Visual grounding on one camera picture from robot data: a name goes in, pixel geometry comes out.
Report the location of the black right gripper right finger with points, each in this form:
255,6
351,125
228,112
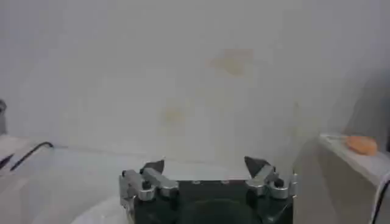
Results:
265,182

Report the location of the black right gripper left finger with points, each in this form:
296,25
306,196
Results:
152,182

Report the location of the white round plate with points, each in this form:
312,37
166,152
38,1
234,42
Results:
97,214

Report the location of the orange round object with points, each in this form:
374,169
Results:
362,145

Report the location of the white side desk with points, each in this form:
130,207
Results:
15,143

